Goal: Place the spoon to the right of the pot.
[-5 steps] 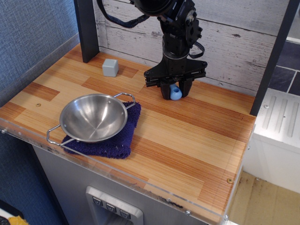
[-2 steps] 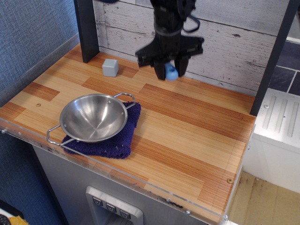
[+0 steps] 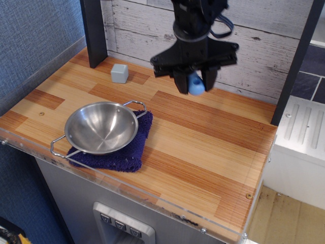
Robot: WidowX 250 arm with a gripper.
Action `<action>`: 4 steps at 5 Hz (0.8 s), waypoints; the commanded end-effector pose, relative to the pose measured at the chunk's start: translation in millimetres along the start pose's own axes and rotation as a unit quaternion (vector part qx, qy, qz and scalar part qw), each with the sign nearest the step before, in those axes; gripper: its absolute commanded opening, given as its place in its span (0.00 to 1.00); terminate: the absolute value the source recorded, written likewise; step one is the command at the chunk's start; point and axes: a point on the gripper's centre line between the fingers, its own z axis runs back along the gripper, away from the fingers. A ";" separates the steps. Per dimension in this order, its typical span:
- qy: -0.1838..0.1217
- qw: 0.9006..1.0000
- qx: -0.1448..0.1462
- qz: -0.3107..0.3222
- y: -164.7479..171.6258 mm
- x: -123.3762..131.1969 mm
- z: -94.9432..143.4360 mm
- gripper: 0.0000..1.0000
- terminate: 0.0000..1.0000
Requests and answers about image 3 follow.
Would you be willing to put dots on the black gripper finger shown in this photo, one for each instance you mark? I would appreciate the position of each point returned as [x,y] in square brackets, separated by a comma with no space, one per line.
[181,81]
[209,76]

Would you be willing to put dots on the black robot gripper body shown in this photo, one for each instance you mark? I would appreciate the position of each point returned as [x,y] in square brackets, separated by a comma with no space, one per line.
[186,57]

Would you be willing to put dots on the blue handled grey scoop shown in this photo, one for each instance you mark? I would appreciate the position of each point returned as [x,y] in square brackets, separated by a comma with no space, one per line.
[195,84]

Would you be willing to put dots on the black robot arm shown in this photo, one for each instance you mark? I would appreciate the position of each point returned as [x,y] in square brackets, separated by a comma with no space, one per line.
[193,21]

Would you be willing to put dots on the light grey cube block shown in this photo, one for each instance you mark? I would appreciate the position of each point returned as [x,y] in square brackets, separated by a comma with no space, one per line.
[119,73]

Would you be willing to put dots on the purple towel cloth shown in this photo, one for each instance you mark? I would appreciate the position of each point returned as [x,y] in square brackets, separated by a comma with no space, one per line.
[127,159]

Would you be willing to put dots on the white ridged cabinet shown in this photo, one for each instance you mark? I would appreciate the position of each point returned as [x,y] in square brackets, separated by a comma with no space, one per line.
[296,160]

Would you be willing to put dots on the silver dispenser button panel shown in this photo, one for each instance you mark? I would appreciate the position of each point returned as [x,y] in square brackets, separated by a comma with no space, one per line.
[117,227]

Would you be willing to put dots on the yellow object at corner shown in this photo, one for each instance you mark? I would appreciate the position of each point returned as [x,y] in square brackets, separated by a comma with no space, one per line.
[20,239]

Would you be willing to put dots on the dark right shelf post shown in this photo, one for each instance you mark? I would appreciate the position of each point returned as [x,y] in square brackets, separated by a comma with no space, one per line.
[309,28]

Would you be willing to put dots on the dark shelf post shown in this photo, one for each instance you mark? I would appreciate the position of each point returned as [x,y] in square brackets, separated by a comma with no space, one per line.
[309,28]
[94,31]

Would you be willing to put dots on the steel pot with handles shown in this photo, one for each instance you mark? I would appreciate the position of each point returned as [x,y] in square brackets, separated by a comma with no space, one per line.
[102,128]

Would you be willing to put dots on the dark left shelf post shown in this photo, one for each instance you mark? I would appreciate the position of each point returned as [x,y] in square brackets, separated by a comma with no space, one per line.
[94,31]

